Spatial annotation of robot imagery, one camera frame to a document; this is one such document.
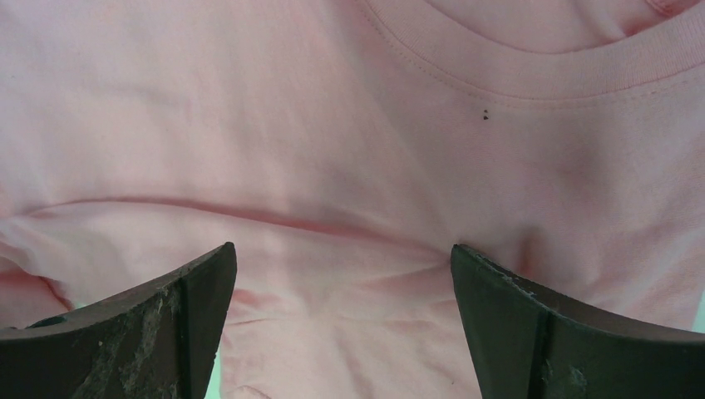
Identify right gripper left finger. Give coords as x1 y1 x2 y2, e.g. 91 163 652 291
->
1 243 237 398

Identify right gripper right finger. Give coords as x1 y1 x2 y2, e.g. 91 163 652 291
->
451 244 704 399

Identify pink t shirt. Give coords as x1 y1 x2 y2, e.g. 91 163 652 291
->
1 1 704 398

